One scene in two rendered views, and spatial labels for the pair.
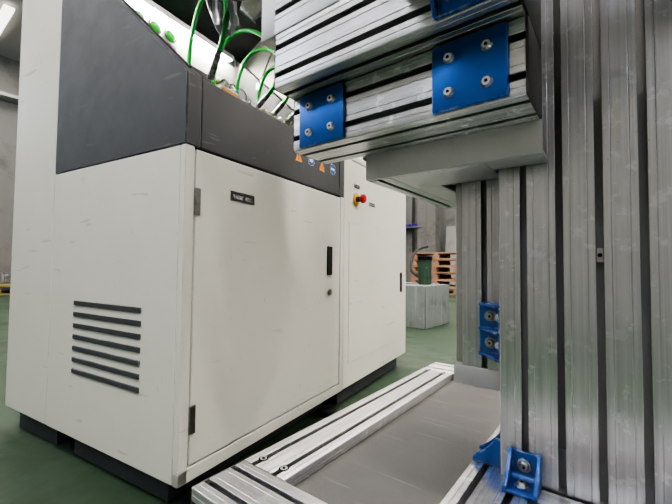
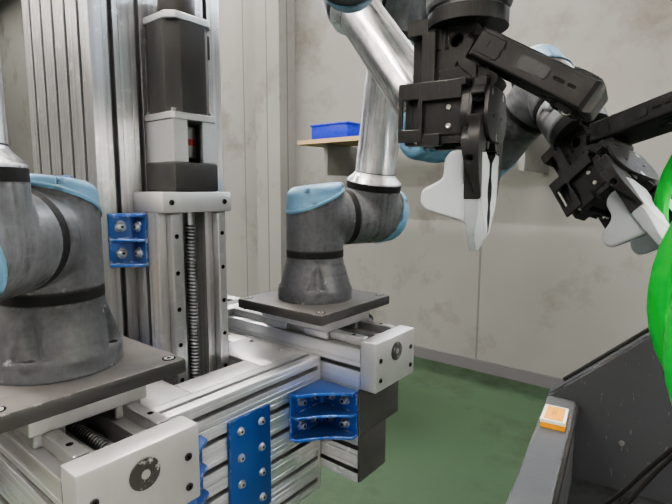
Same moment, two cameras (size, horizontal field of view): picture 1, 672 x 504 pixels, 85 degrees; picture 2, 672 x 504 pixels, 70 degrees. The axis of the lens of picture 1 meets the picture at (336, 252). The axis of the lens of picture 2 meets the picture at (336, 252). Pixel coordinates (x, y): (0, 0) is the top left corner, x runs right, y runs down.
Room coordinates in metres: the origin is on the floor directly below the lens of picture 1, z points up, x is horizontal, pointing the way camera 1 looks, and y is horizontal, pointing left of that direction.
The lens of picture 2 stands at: (1.51, -0.01, 1.25)
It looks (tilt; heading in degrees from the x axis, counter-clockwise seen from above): 7 degrees down; 181
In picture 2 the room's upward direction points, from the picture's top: straight up
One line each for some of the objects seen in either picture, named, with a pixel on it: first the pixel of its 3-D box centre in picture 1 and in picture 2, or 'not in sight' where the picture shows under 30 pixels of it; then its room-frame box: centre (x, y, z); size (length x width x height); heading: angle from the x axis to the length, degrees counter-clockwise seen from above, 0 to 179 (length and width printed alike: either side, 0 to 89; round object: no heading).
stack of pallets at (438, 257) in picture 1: (441, 272); not in sight; (7.56, -2.18, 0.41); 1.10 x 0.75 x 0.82; 53
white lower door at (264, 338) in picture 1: (283, 295); not in sight; (1.07, 0.15, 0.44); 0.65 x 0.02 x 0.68; 150
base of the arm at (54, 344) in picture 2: not in sight; (55, 324); (0.92, -0.37, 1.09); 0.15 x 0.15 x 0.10
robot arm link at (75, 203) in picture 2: not in sight; (45, 231); (0.93, -0.37, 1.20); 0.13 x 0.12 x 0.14; 1
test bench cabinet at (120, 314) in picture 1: (215, 306); not in sight; (1.22, 0.40, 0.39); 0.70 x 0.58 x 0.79; 150
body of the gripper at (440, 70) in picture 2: not in sight; (457, 85); (1.04, 0.10, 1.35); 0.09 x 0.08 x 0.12; 60
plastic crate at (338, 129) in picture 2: not in sight; (338, 132); (-2.07, -0.05, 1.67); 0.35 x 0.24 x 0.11; 52
